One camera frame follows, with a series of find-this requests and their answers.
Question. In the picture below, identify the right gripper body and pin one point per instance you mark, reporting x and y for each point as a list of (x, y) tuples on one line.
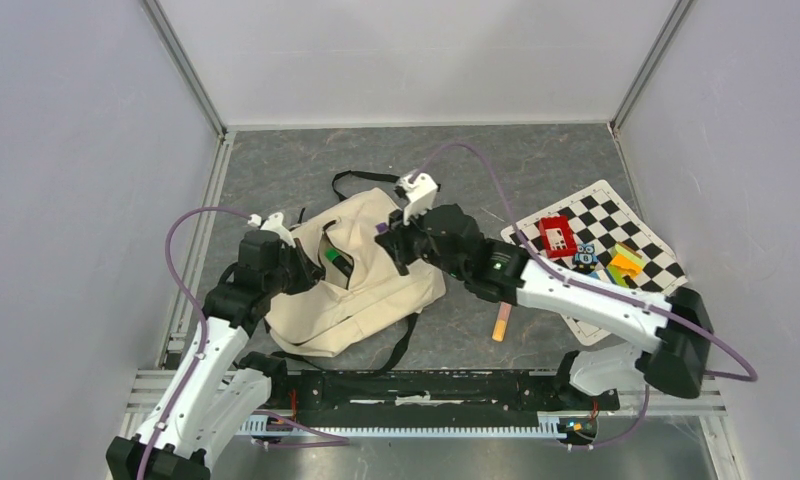
[(410, 242)]

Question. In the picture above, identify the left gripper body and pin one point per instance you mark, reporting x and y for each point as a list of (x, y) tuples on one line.
[(291, 275)]

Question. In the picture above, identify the green highlighter pen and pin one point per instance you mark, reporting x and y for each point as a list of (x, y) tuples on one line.
[(341, 263)]

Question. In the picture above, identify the beige canvas backpack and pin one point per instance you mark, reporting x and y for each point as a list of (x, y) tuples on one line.
[(339, 312)]

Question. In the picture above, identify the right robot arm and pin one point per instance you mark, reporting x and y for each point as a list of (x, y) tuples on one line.
[(663, 336)]

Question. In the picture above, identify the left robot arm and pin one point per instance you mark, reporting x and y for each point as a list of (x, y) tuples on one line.
[(200, 412)]

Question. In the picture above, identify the orange highlighter pen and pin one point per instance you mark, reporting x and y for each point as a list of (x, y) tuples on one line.
[(499, 330)]

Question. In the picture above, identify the red toy block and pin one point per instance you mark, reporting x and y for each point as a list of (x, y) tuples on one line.
[(557, 237)]

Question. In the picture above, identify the blue owl figure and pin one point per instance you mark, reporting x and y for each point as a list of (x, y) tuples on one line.
[(585, 258)]

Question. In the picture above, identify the colourful toy block pile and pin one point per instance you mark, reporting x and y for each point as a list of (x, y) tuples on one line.
[(623, 268)]

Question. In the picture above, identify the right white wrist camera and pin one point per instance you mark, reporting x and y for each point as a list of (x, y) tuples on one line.
[(419, 190)]

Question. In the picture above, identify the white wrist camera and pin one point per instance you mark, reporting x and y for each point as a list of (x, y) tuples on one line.
[(273, 223), (419, 190)]

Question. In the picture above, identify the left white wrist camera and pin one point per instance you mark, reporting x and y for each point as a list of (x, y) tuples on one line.
[(273, 223)]

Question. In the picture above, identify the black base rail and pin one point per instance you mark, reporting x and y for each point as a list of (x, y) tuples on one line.
[(434, 402)]

